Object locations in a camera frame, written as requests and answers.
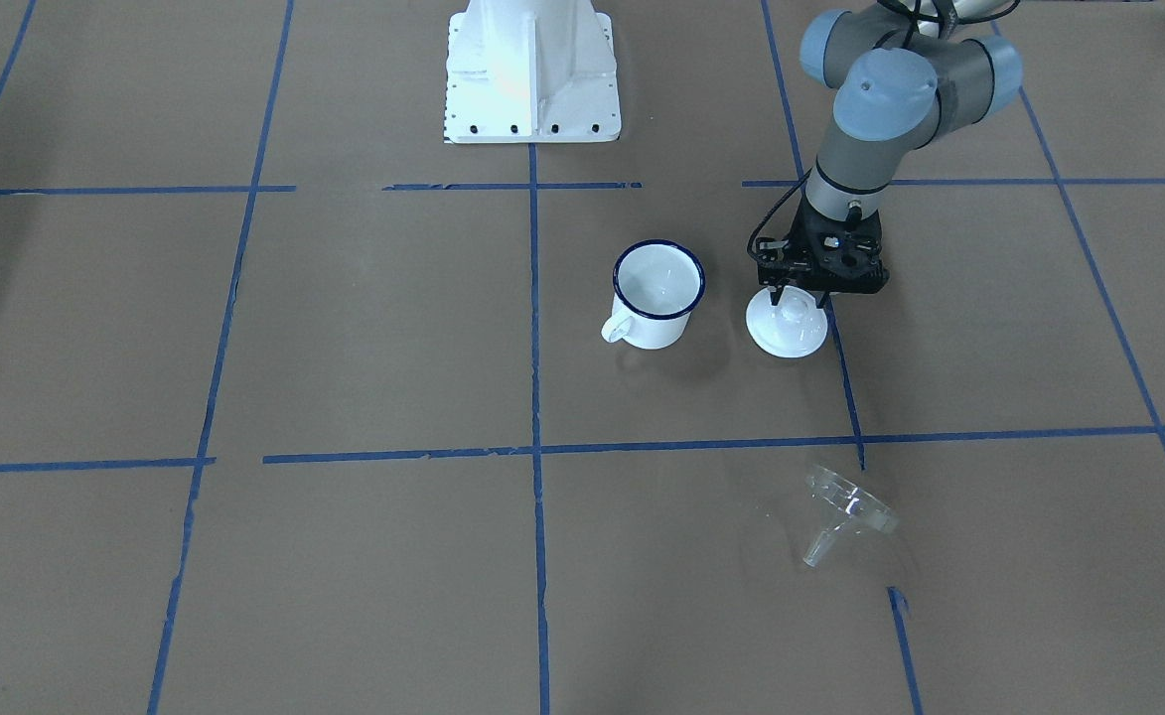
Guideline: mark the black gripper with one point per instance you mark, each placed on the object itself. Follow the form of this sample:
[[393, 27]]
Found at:
[[770, 270]]

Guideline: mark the white mug lid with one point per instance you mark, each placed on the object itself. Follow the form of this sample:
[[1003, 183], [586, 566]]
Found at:
[[794, 327]]

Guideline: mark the clear glass funnel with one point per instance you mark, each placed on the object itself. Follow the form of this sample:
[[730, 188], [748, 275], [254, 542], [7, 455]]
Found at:
[[848, 509]]

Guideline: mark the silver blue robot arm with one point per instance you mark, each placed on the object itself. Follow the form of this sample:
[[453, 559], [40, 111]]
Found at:
[[901, 81]]

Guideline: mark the white enamel mug blue rim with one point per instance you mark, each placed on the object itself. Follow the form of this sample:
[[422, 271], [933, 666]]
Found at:
[[656, 285]]

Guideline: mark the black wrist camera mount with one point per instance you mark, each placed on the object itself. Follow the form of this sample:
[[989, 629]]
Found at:
[[847, 259]]

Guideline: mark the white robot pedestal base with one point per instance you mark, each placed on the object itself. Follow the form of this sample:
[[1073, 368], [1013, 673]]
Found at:
[[531, 71]]

